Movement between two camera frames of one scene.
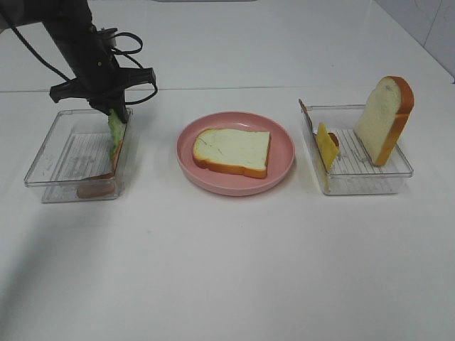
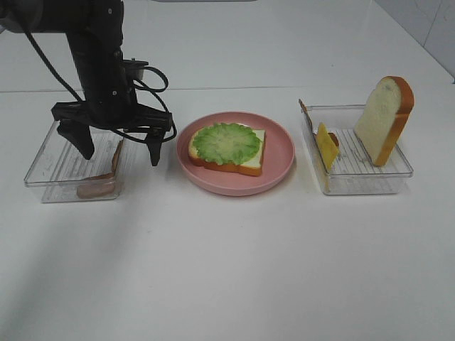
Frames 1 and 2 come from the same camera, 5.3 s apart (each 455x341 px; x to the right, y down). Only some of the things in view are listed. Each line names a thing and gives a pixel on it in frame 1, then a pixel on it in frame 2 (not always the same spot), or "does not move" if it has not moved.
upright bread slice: [383, 117] does not move
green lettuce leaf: [117, 128] to [228, 143]
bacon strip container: [331, 135] does not move
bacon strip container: [99, 186] does not move
